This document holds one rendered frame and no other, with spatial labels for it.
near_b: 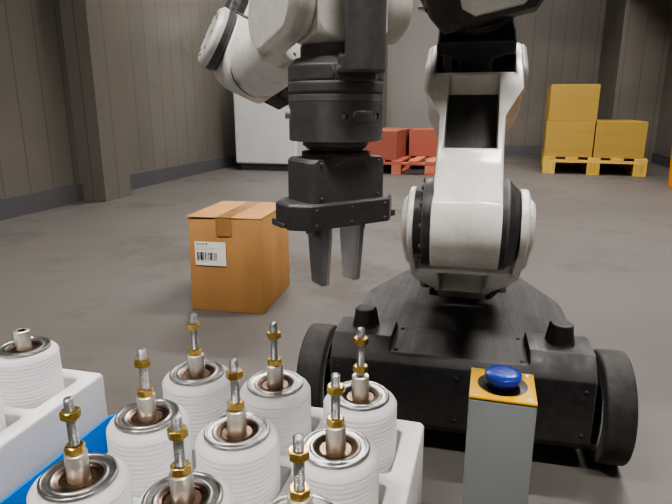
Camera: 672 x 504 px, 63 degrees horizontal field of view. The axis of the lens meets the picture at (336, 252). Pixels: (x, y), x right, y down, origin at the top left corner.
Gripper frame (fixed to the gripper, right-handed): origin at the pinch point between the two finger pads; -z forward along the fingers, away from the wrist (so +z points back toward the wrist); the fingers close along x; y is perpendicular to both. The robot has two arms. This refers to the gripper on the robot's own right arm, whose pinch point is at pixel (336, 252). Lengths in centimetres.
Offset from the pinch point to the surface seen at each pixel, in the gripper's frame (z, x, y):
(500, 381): -14.6, 15.0, -9.4
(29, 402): -29, -27, 44
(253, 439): -21.9, -7.1, 6.0
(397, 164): -39, 319, 371
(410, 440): -29.3, 14.9, 4.4
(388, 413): -22.9, 9.8, 3.0
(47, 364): -24, -24, 45
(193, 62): 56, 163, 489
